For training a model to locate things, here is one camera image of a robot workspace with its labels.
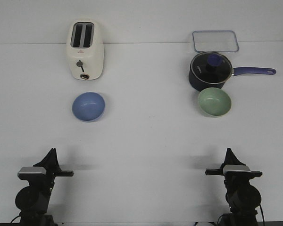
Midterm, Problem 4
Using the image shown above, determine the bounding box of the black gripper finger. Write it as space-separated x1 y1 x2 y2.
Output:
223 148 242 166
39 148 55 168
53 148 61 170

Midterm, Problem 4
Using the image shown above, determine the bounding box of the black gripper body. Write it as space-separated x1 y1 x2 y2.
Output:
205 166 262 186
33 166 74 186

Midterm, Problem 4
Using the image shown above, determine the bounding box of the blue plastic bowl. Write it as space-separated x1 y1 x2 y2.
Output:
72 92 106 122

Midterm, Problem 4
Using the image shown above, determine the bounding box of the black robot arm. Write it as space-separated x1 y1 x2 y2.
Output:
205 148 263 226
15 148 74 226

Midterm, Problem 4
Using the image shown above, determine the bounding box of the dark blue saucepan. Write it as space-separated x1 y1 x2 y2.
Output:
188 63 276 91

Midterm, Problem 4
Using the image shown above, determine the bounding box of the clear food container blue rim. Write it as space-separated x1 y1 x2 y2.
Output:
191 30 240 53

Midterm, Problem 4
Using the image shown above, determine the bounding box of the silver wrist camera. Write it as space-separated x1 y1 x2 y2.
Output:
223 165 251 174
17 166 46 178

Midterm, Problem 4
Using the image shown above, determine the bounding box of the glass pot lid blue knob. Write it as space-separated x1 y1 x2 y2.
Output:
191 52 233 84

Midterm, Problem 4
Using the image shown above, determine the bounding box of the white two-slot toaster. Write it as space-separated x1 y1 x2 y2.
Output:
66 19 104 81

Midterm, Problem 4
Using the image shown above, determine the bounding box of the green plastic bowl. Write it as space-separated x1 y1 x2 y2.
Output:
197 88 232 117

